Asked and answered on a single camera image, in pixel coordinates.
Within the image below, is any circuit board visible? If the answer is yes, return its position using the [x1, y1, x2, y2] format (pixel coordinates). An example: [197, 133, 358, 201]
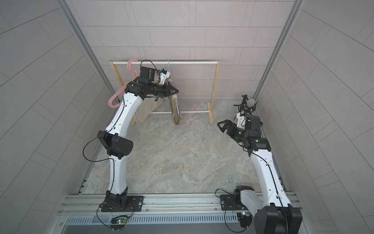
[110, 215, 129, 232]
[237, 212, 253, 229]

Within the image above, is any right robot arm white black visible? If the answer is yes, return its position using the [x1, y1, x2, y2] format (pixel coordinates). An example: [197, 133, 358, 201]
[217, 116, 303, 234]

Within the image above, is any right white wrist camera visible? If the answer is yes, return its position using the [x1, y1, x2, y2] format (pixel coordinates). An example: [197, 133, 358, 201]
[236, 113, 246, 129]

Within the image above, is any left circuit board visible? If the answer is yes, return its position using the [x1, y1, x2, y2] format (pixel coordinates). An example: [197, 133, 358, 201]
[110, 215, 129, 232]

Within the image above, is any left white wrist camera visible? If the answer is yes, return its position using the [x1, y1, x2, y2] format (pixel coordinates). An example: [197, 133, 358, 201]
[158, 69, 170, 85]

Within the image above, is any left aluminium corner post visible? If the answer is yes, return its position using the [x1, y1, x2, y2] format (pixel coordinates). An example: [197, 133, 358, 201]
[57, 0, 116, 95]

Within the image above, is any cream beige scarf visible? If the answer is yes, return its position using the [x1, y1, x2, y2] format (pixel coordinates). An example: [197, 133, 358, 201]
[133, 98, 163, 123]

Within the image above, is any right aluminium corner post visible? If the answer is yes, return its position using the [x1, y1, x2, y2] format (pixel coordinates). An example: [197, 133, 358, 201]
[253, 0, 304, 100]

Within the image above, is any pink plastic hanger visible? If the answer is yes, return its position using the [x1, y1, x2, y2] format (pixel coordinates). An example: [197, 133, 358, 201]
[108, 58, 138, 109]

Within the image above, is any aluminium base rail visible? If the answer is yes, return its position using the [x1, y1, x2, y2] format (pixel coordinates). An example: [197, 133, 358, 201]
[56, 191, 303, 217]

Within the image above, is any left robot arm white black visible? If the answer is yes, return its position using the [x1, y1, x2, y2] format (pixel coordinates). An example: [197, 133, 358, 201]
[97, 66, 179, 212]

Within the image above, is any aluminium corner post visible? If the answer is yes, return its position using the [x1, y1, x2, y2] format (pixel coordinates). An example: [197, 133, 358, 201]
[57, 0, 116, 95]
[253, 0, 304, 100]

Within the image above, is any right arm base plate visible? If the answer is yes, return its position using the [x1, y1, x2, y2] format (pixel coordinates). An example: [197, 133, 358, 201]
[219, 194, 248, 212]

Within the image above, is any wooden clothes rack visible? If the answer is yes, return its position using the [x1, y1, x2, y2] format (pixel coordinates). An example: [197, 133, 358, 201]
[109, 59, 220, 126]

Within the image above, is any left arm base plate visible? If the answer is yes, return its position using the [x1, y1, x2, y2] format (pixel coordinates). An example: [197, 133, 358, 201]
[99, 196, 144, 212]

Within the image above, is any microphone on black stand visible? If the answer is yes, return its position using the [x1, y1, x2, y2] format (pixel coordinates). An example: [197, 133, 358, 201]
[234, 95, 257, 117]

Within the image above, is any right circuit board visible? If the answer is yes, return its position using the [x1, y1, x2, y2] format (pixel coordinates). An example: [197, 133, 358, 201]
[237, 212, 253, 229]

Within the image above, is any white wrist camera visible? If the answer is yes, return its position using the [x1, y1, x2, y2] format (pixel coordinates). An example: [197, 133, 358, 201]
[236, 113, 246, 129]
[158, 69, 170, 85]

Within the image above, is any brown plaid scarf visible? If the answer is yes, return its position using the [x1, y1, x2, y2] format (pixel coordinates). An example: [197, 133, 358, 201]
[169, 94, 182, 125]

